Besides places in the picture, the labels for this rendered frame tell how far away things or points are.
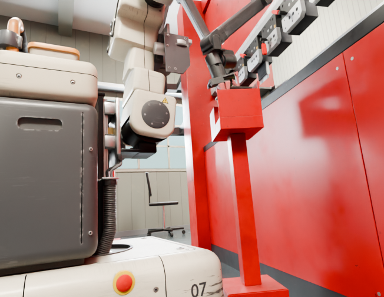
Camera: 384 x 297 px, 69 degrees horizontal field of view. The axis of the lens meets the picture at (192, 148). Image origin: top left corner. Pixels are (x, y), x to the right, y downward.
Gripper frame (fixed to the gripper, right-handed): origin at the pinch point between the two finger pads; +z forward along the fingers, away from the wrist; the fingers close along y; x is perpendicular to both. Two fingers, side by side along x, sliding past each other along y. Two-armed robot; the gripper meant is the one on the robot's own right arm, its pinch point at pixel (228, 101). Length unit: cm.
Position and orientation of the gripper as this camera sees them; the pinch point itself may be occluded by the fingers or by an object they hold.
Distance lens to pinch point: 108.5
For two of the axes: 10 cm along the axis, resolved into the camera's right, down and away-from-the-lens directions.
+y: 9.5, -2.9, 1.5
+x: -0.9, 2.2, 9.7
